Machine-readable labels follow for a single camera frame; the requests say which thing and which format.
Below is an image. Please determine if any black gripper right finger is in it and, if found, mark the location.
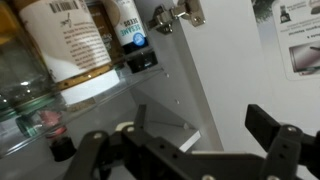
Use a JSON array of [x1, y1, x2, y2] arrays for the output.
[[245, 103, 304, 180]]

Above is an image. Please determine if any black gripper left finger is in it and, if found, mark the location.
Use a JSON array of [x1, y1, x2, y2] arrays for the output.
[[63, 103, 158, 180]]

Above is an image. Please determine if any sesame seeds shaker black cap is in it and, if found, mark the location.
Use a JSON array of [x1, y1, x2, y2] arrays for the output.
[[101, 0, 160, 75]]

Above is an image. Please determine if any pink salt bottle black cap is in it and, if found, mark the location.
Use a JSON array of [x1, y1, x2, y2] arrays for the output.
[[37, 108, 78, 163]]

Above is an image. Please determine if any open cabinet door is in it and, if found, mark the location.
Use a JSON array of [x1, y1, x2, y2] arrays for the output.
[[173, 0, 320, 180]]

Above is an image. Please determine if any wooden upper cabinet box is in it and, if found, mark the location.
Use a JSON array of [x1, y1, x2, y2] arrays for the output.
[[0, 0, 225, 180]]

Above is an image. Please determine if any metal cabinet hinge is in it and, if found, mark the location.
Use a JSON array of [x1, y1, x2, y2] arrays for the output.
[[146, 0, 207, 35]]

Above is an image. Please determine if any clear acrylic shelf riser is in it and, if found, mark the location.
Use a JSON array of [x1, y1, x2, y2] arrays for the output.
[[0, 46, 166, 159]]

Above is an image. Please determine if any glass jar green lid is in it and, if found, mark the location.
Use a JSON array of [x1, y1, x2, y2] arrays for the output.
[[14, 114, 39, 138]]

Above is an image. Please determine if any printed instruction sticker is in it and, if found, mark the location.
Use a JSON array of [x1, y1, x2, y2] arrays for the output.
[[271, 0, 320, 82]]

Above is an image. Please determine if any clear glass jar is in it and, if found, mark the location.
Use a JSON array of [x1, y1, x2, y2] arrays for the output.
[[0, 0, 59, 121]]

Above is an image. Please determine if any large jar white label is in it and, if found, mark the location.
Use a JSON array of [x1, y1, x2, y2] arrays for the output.
[[13, 0, 122, 107]]

